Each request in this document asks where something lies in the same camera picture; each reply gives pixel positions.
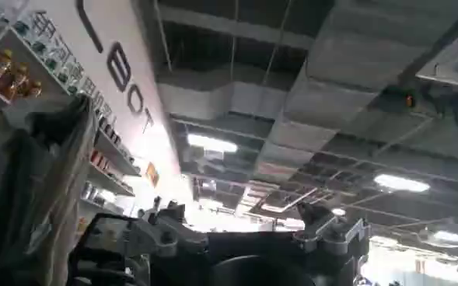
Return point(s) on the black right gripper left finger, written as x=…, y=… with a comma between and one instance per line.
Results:
x=162, y=237

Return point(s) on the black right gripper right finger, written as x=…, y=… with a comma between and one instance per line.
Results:
x=329, y=233

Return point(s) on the small orange sign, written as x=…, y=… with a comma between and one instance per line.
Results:
x=152, y=174

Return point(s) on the oval ceiling light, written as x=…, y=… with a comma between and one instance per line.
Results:
x=450, y=236
x=212, y=143
x=402, y=183

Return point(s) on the dark grey garment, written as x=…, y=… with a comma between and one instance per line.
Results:
x=38, y=186

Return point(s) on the white sign board black letters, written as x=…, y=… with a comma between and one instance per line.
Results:
x=127, y=77

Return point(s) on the white shelf with goods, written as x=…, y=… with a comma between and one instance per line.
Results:
x=53, y=66

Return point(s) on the white hanging ceiling panel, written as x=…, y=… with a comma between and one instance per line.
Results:
x=452, y=62

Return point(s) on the silver ventilation duct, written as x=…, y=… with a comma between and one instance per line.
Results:
x=329, y=77

